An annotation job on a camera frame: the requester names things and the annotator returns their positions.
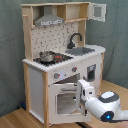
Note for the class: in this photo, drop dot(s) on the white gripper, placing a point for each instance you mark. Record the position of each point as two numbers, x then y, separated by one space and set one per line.
85 96

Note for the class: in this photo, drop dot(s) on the white toy oven door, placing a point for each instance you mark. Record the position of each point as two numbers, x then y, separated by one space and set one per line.
62 105

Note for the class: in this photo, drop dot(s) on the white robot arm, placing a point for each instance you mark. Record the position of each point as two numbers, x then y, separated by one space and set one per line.
105 108

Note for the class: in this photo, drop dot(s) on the wooden toy kitchen unit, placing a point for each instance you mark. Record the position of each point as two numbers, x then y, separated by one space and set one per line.
38 78

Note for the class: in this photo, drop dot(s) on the grey toy ice dispenser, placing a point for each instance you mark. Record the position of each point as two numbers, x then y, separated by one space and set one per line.
91 73

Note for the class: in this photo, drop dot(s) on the right red stove knob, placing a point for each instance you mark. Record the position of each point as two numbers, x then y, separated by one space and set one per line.
74 69

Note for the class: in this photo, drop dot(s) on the red stove knob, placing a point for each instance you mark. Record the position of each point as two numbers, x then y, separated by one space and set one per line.
56 75
74 69

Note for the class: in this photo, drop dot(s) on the left red stove knob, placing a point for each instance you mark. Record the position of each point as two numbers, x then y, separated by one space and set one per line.
56 75

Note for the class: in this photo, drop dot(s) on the grey toy sink basin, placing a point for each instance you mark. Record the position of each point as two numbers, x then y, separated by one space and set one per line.
79 51

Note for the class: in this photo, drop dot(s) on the black toy stovetop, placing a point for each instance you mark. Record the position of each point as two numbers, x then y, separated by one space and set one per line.
59 58

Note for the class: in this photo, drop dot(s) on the black toy faucet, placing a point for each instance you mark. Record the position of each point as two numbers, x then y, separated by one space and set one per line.
72 41

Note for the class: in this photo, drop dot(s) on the small metal cooking pot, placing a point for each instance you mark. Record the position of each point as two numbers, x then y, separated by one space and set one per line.
47 56

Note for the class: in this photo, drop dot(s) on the white toy microwave door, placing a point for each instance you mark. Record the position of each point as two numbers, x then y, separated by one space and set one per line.
97 11

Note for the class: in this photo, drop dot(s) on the grey toy range hood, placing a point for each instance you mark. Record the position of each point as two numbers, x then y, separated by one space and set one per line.
46 15

